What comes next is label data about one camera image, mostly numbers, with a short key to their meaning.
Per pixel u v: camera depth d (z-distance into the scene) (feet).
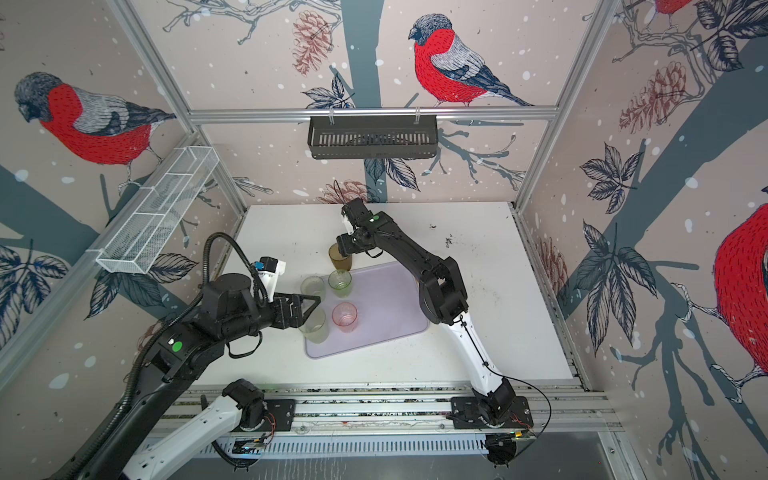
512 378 2.16
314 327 2.55
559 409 2.50
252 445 2.32
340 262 3.22
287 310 1.93
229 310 1.64
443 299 1.98
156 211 2.55
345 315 2.94
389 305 2.95
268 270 1.94
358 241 2.73
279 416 2.40
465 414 2.39
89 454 1.26
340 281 3.11
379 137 3.40
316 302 2.13
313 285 3.03
